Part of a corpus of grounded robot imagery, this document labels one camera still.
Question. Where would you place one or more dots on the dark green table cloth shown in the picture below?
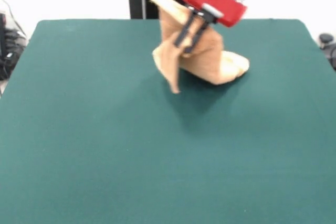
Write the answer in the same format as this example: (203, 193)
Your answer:
(131, 155)

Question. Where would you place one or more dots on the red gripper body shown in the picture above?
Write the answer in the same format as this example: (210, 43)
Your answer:
(212, 1)

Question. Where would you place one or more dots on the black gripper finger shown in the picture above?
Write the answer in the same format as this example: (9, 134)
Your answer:
(185, 30)
(195, 37)

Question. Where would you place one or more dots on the tan terry towel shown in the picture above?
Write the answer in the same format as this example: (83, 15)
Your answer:
(207, 58)

